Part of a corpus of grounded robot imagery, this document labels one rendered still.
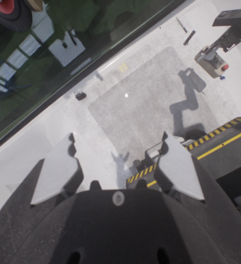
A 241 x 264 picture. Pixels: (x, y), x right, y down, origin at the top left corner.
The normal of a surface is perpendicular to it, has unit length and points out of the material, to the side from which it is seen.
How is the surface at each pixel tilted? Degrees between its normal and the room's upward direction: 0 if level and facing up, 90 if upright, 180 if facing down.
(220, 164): 0
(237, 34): 0
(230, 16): 30
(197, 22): 5
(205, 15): 12
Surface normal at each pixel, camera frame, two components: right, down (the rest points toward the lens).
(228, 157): -0.04, 0.09
